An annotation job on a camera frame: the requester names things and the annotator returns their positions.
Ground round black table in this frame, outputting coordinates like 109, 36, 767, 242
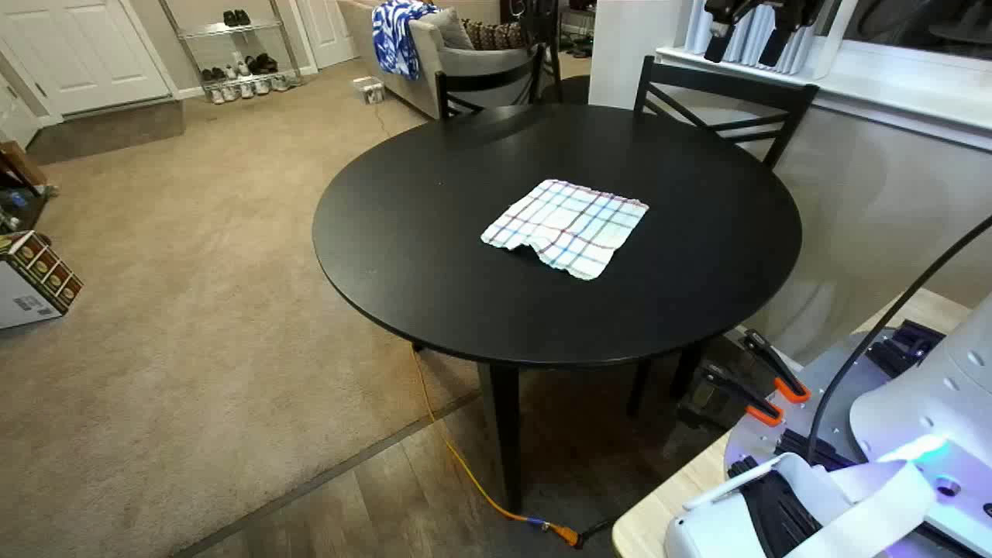
310, 103, 806, 516

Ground black orange bar clamp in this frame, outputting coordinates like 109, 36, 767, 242
739, 327, 816, 407
700, 366, 787, 432

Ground dark purple cable bracket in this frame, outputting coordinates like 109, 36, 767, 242
866, 320, 945, 382

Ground wire shoe rack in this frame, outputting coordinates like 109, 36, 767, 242
158, 0, 305, 105

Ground white plaid dish cloth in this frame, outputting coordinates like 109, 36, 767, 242
479, 177, 651, 284

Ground orange extension cord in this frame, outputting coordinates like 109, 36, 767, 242
413, 345, 582, 550

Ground white equipment lower right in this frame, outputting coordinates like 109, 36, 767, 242
612, 284, 974, 558

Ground grey cushion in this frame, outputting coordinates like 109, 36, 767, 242
427, 7, 479, 54

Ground white window sill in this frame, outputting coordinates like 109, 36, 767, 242
653, 40, 992, 133

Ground dark open storage box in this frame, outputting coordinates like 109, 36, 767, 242
0, 136, 56, 232

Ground blue white patterned blanket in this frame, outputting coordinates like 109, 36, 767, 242
369, 0, 437, 84

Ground grey couch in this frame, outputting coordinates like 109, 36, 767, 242
337, 0, 540, 121

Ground white VR headset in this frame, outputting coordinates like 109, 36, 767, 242
661, 432, 992, 558

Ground brown door mat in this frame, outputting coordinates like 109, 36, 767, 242
25, 92, 190, 167

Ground black base cable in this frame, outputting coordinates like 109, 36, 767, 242
802, 213, 992, 462

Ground box of colourful packets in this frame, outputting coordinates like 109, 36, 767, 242
0, 226, 87, 336

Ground white window curtain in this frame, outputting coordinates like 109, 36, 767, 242
684, 0, 863, 81

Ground white panel entry door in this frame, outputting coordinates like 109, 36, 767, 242
0, 0, 174, 119

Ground white interior door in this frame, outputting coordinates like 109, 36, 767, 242
292, 0, 359, 73

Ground black cross-back chair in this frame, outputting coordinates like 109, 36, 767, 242
630, 54, 823, 175
432, 45, 549, 124

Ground round grey mounting plate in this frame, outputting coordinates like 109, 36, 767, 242
723, 327, 992, 558

